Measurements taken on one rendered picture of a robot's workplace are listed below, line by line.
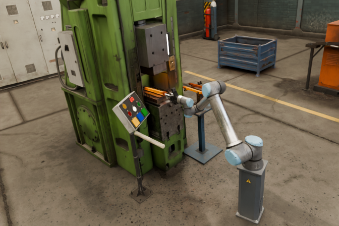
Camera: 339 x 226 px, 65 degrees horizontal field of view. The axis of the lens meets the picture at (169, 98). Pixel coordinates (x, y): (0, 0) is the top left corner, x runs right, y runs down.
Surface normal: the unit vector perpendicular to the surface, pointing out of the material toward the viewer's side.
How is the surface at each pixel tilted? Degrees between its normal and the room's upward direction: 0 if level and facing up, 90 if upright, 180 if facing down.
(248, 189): 90
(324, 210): 0
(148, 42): 90
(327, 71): 90
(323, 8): 90
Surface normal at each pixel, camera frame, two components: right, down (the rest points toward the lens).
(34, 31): 0.61, 0.28
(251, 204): -0.55, 0.39
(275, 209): -0.08, -0.91
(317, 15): -0.80, 0.31
